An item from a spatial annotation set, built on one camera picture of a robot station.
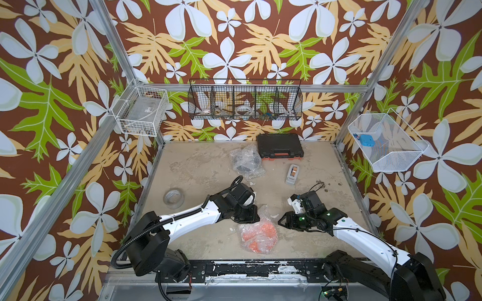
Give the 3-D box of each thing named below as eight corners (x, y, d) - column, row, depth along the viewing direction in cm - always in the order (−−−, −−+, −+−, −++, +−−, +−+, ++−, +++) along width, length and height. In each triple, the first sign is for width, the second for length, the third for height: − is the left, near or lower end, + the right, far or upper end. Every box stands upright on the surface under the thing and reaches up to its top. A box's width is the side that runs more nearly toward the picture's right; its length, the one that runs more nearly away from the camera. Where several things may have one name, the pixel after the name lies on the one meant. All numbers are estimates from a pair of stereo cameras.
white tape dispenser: (284, 183, 103) (286, 178, 99) (288, 168, 109) (290, 163, 106) (294, 186, 101) (296, 181, 98) (298, 170, 108) (300, 166, 104)
